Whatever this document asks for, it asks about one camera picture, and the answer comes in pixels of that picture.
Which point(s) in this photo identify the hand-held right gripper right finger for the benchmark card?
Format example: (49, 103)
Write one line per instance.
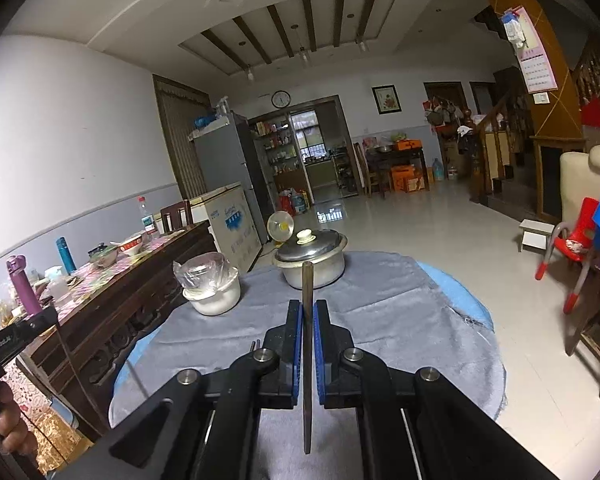
(320, 355)

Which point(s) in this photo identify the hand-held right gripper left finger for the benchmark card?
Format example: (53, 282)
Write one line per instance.
(295, 355)

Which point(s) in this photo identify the grey metal chopstick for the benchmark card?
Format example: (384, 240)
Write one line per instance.
(307, 285)

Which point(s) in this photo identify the person's left hand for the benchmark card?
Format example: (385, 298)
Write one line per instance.
(10, 425)

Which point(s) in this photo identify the purple water bottle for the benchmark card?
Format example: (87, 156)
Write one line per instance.
(24, 287)

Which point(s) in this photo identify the grey tablecloth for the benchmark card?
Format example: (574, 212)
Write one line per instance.
(380, 320)

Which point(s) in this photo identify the aluminium pot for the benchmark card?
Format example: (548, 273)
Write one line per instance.
(325, 272)

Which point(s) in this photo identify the teal water bottle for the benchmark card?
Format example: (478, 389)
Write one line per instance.
(66, 255)

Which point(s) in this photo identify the gold patterned cloth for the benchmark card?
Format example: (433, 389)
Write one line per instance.
(55, 440)

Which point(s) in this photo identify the aluminium pot lid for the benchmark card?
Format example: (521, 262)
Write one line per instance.
(320, 247)

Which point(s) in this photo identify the carved wooden sideboard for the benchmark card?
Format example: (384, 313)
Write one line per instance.
(120, 310)

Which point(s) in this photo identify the pink patterned sideboard mat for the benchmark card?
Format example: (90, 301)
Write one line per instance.
(105, 275)

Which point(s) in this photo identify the plastic wrapped bowl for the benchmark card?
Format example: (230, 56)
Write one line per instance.
(205, 272)

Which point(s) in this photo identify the bowl with glass lid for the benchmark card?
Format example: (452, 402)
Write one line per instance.
(103, 256)

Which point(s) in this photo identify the small electric fan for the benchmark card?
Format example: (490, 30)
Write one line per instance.
(280, 225)

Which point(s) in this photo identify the white chest freezer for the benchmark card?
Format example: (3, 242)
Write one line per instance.
(235, 225)

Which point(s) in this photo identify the blue round table cover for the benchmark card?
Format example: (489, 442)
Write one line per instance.
(455, 295)

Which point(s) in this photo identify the blue water jug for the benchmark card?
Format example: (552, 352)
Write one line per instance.
(298, 203)

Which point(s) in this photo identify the red and white bowl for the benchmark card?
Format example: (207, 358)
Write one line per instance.
(131, 246)

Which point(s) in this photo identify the wooden chair behind sideboard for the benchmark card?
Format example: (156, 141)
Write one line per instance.
(176, 216)

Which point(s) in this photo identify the clear bottle with red cap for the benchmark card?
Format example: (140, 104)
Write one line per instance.
(146, 220)

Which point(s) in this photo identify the dark wooden dining chair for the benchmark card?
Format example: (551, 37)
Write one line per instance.
(362, 170)

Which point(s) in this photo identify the orange cardboard boxes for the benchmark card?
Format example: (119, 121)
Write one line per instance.
(407, 179)

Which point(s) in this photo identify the pantry shelf with jars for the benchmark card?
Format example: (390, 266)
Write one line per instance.
(280, 155)

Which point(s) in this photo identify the grey refrigerator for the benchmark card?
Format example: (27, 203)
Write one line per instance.
(225, 155)

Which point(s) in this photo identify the dark wooden side table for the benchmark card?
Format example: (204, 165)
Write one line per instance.
(395, 156)

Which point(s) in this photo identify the clear water jug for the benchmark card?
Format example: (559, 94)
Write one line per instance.
(438, 170)

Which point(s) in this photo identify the brown curtain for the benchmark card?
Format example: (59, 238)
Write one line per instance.
(180, 135)

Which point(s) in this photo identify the white step stool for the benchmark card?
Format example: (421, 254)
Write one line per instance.
(536, 232)

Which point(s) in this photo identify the wooden stair railing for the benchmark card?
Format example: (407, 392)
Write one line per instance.
(485, 160)

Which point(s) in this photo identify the red plastic child chair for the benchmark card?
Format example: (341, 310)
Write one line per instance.
(575, 245)

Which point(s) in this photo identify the beige sofa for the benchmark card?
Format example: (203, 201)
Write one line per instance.
(580, 175)

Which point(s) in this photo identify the round wall clock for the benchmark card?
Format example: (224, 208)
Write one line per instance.
(281, 99)

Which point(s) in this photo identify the framed wall picture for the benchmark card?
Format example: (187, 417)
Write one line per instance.
(385, 99)

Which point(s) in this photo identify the pink wall calendar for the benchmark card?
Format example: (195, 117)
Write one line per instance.
(537, 60)

